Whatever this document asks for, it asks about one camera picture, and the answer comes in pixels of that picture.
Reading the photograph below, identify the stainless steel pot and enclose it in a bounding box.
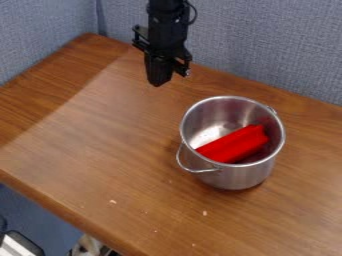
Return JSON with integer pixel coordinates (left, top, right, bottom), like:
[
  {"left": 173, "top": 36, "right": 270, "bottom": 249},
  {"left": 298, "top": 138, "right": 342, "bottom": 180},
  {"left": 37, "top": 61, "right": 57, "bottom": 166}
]
[{"left": 177, "top": 95, "right": 286, "bottom": 190}]

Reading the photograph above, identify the red rectangular block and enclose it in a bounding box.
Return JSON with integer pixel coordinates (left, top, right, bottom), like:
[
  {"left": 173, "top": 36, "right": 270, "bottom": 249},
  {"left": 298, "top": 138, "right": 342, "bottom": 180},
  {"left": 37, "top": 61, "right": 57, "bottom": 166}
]
[{"left": 197, "top": 125, "right": 269, "bottom": 163}]

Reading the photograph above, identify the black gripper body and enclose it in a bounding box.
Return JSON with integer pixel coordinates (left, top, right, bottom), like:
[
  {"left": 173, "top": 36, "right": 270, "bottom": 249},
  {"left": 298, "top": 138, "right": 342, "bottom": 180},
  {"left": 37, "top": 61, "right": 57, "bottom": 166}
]
[{"left": 133, "top": 9, "right": 193, "bottom": 77}]

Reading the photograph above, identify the black and white floor object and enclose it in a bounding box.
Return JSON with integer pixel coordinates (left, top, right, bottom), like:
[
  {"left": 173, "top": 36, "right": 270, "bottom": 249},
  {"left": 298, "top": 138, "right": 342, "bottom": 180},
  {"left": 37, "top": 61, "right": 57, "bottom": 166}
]
[{"left": 0, "top": 230, "right": 46, "bottom": 256}]

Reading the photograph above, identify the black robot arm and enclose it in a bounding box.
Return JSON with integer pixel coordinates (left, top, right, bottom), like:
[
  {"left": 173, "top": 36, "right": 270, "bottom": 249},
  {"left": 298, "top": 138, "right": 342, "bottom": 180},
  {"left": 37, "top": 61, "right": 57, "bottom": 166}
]
[{"left": 133, "top": 0, "right": 198, "bottom": 87}]

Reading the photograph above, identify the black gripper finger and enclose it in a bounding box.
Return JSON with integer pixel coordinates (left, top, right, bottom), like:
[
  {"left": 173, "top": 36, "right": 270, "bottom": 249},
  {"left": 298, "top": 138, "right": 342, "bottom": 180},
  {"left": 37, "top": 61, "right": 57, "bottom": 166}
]
[{"left": 145, "top": 54, "right": 174, "bottom": 87}]

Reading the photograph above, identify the white object under table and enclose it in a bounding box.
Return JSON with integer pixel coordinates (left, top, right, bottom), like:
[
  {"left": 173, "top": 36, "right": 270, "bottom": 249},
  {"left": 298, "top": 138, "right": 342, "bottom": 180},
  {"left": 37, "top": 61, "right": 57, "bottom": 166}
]
[{"left": 67, "top": 234, "right": 121, "bottom": 256}]

